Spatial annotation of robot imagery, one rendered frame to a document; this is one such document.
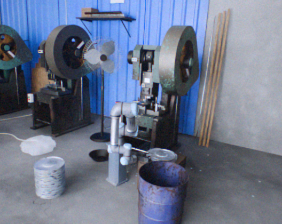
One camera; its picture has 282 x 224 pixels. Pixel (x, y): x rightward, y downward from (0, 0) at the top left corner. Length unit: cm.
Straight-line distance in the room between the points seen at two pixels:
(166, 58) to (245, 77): 171
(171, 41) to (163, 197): 154
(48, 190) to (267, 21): 351
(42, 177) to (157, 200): 114
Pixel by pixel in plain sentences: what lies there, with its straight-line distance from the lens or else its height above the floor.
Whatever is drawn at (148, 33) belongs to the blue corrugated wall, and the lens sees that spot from 432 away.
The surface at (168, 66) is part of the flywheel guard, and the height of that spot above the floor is 129.
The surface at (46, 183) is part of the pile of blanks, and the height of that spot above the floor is 17.
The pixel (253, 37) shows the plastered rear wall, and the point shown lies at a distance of 391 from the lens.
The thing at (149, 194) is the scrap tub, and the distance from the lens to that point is 193.
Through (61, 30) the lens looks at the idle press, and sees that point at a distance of 366.
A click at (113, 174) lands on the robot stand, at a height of 13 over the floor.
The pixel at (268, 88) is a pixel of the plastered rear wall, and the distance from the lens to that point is 393.
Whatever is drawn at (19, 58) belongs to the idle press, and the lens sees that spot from 536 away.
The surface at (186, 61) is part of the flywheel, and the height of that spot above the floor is 134.
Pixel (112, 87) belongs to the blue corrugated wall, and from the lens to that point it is 479.
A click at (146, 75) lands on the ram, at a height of 113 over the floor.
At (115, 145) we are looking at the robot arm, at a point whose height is 58.
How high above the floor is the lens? 149
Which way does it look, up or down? 15 degrees down
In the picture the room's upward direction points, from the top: 3 degrees clockwise
